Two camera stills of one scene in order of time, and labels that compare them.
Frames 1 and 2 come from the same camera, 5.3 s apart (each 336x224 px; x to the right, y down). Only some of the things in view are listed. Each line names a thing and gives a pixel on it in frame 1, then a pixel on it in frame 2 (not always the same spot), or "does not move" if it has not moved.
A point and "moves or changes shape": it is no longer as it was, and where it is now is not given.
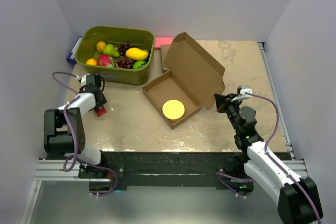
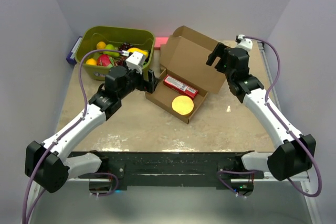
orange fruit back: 100,46 does not move
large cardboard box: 195,78 moves or changes shape
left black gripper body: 103,100 -> 137,81
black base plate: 176,170 does not move
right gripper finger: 230,96 -> 221,65
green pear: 109,50 does not move
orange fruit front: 91,61 does not move
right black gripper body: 232,108 -> 226,50
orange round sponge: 173,110 -> 182,105
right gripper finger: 220,100 -> 218,52
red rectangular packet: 101,112 moves or changes shape
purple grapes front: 124,62 does not move
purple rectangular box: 71,56 does not move
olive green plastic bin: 86,49 does not move
